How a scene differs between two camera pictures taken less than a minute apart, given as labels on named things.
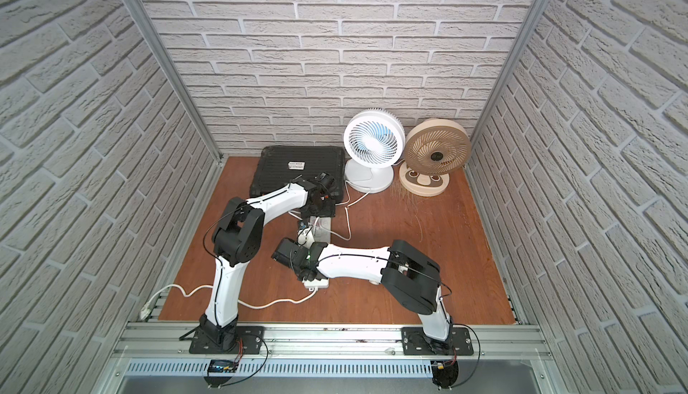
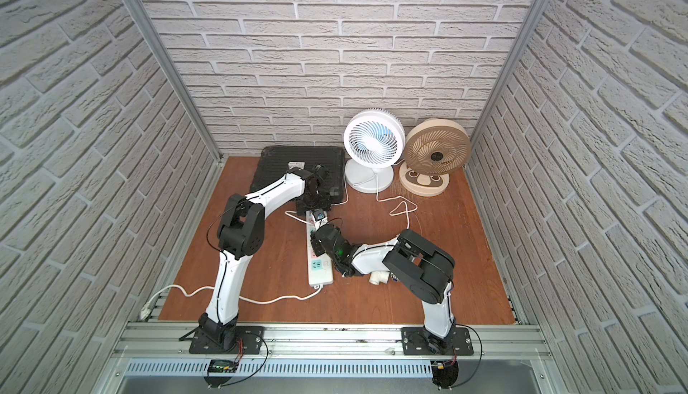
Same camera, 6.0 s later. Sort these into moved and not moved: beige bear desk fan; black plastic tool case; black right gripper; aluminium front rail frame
Moved: black right gripper
Not moved: beige bear desk fan; black plastic tool case; aluminium front rail frame
